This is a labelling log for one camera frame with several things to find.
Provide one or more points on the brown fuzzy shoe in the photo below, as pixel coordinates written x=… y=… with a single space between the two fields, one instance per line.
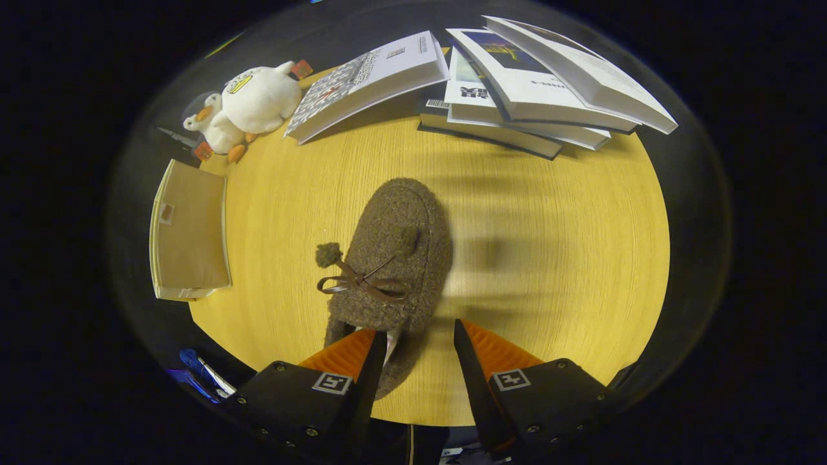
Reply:
x=394 y=226

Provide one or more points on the blue cloth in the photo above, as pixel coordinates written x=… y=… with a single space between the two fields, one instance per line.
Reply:
x=188 y=356

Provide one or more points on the grey metal bar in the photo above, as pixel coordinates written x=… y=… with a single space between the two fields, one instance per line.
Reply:
x=177 y=137

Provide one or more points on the white duck plush toy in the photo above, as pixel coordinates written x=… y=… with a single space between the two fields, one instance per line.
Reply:
x=258 y=97

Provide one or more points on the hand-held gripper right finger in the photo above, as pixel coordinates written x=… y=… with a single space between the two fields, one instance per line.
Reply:
x=478 y=394

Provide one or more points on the cream fabric storage box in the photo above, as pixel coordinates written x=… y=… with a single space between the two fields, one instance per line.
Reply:
x=190 y=232

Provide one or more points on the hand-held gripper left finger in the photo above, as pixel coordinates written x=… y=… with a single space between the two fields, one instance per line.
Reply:
x=368 y=394

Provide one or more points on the grey penguin plush toy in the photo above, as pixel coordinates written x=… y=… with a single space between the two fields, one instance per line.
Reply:
x=219 y=132

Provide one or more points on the white book blue picture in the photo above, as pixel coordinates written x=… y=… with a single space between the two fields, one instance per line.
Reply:
x=536 y=84

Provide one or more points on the white book dark portrait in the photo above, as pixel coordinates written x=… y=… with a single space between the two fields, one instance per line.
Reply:
x=581 y=64

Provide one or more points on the grey patterned white book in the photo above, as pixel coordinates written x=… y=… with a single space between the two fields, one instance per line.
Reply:
x=368 y=81

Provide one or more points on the white book black characters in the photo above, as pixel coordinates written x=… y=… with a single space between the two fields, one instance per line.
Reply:
x=471 y=97

